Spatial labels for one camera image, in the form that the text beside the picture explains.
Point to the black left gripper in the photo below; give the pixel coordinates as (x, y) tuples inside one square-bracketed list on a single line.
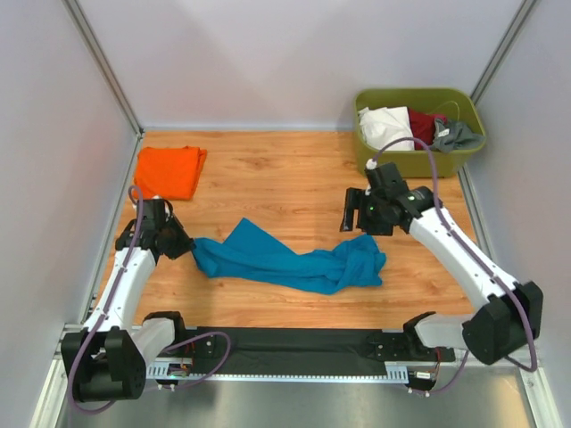
[(185, 243)]

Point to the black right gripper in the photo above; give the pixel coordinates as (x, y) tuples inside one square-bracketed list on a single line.
[(358, 199)]

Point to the blue t-shirt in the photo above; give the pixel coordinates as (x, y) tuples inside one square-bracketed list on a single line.
[(250, 253)]

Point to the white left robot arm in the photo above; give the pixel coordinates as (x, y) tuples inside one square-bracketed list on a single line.
[(120, 312)]

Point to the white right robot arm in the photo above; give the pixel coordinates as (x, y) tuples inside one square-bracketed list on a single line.
[(507, 313)]

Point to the folded orange t-shirt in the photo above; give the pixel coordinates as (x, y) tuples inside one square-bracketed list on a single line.
[(171, 173)]

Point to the white t-shirt with green stripe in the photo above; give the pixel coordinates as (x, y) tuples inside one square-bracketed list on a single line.
[(383, 125)]

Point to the dark red t-shirt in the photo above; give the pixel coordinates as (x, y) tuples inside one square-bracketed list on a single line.
[(422, 125)]

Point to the grey t-shirt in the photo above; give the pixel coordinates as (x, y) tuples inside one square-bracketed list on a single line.
[(451, 135)]

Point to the green plastic laundry basket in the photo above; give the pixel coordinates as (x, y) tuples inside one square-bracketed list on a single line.
[(452, 103)]

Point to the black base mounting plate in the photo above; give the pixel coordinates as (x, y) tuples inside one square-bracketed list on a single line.
[(302, 351)]

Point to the aluminium front rail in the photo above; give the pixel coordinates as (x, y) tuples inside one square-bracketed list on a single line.
[(111, 363)]

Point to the aluminium frame post right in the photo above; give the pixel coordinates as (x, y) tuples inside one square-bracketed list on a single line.
[(508, 39)]

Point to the aluminium frame post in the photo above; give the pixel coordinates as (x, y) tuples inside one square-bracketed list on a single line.
[(93, 45), (508, 39)]

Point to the aluminium frame post left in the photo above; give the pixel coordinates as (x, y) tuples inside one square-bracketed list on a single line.
[(93, 45)]

